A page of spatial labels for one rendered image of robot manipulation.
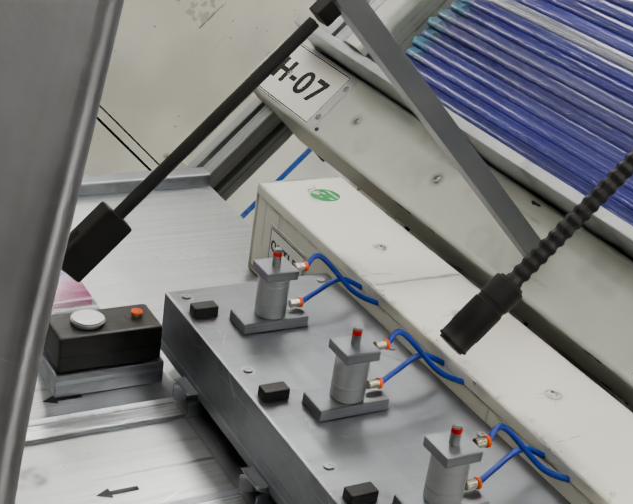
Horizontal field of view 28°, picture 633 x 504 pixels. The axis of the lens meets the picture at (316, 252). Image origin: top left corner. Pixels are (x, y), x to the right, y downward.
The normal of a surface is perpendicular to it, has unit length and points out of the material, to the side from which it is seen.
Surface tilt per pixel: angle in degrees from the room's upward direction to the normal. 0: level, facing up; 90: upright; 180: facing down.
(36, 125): 62
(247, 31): 90
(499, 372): 45
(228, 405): 135
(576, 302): 90
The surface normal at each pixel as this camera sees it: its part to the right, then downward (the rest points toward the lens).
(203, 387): -0.87, 0.10
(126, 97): 0.47, 0.43
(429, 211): -0.53, -0.56
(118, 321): 0.13, -0.90
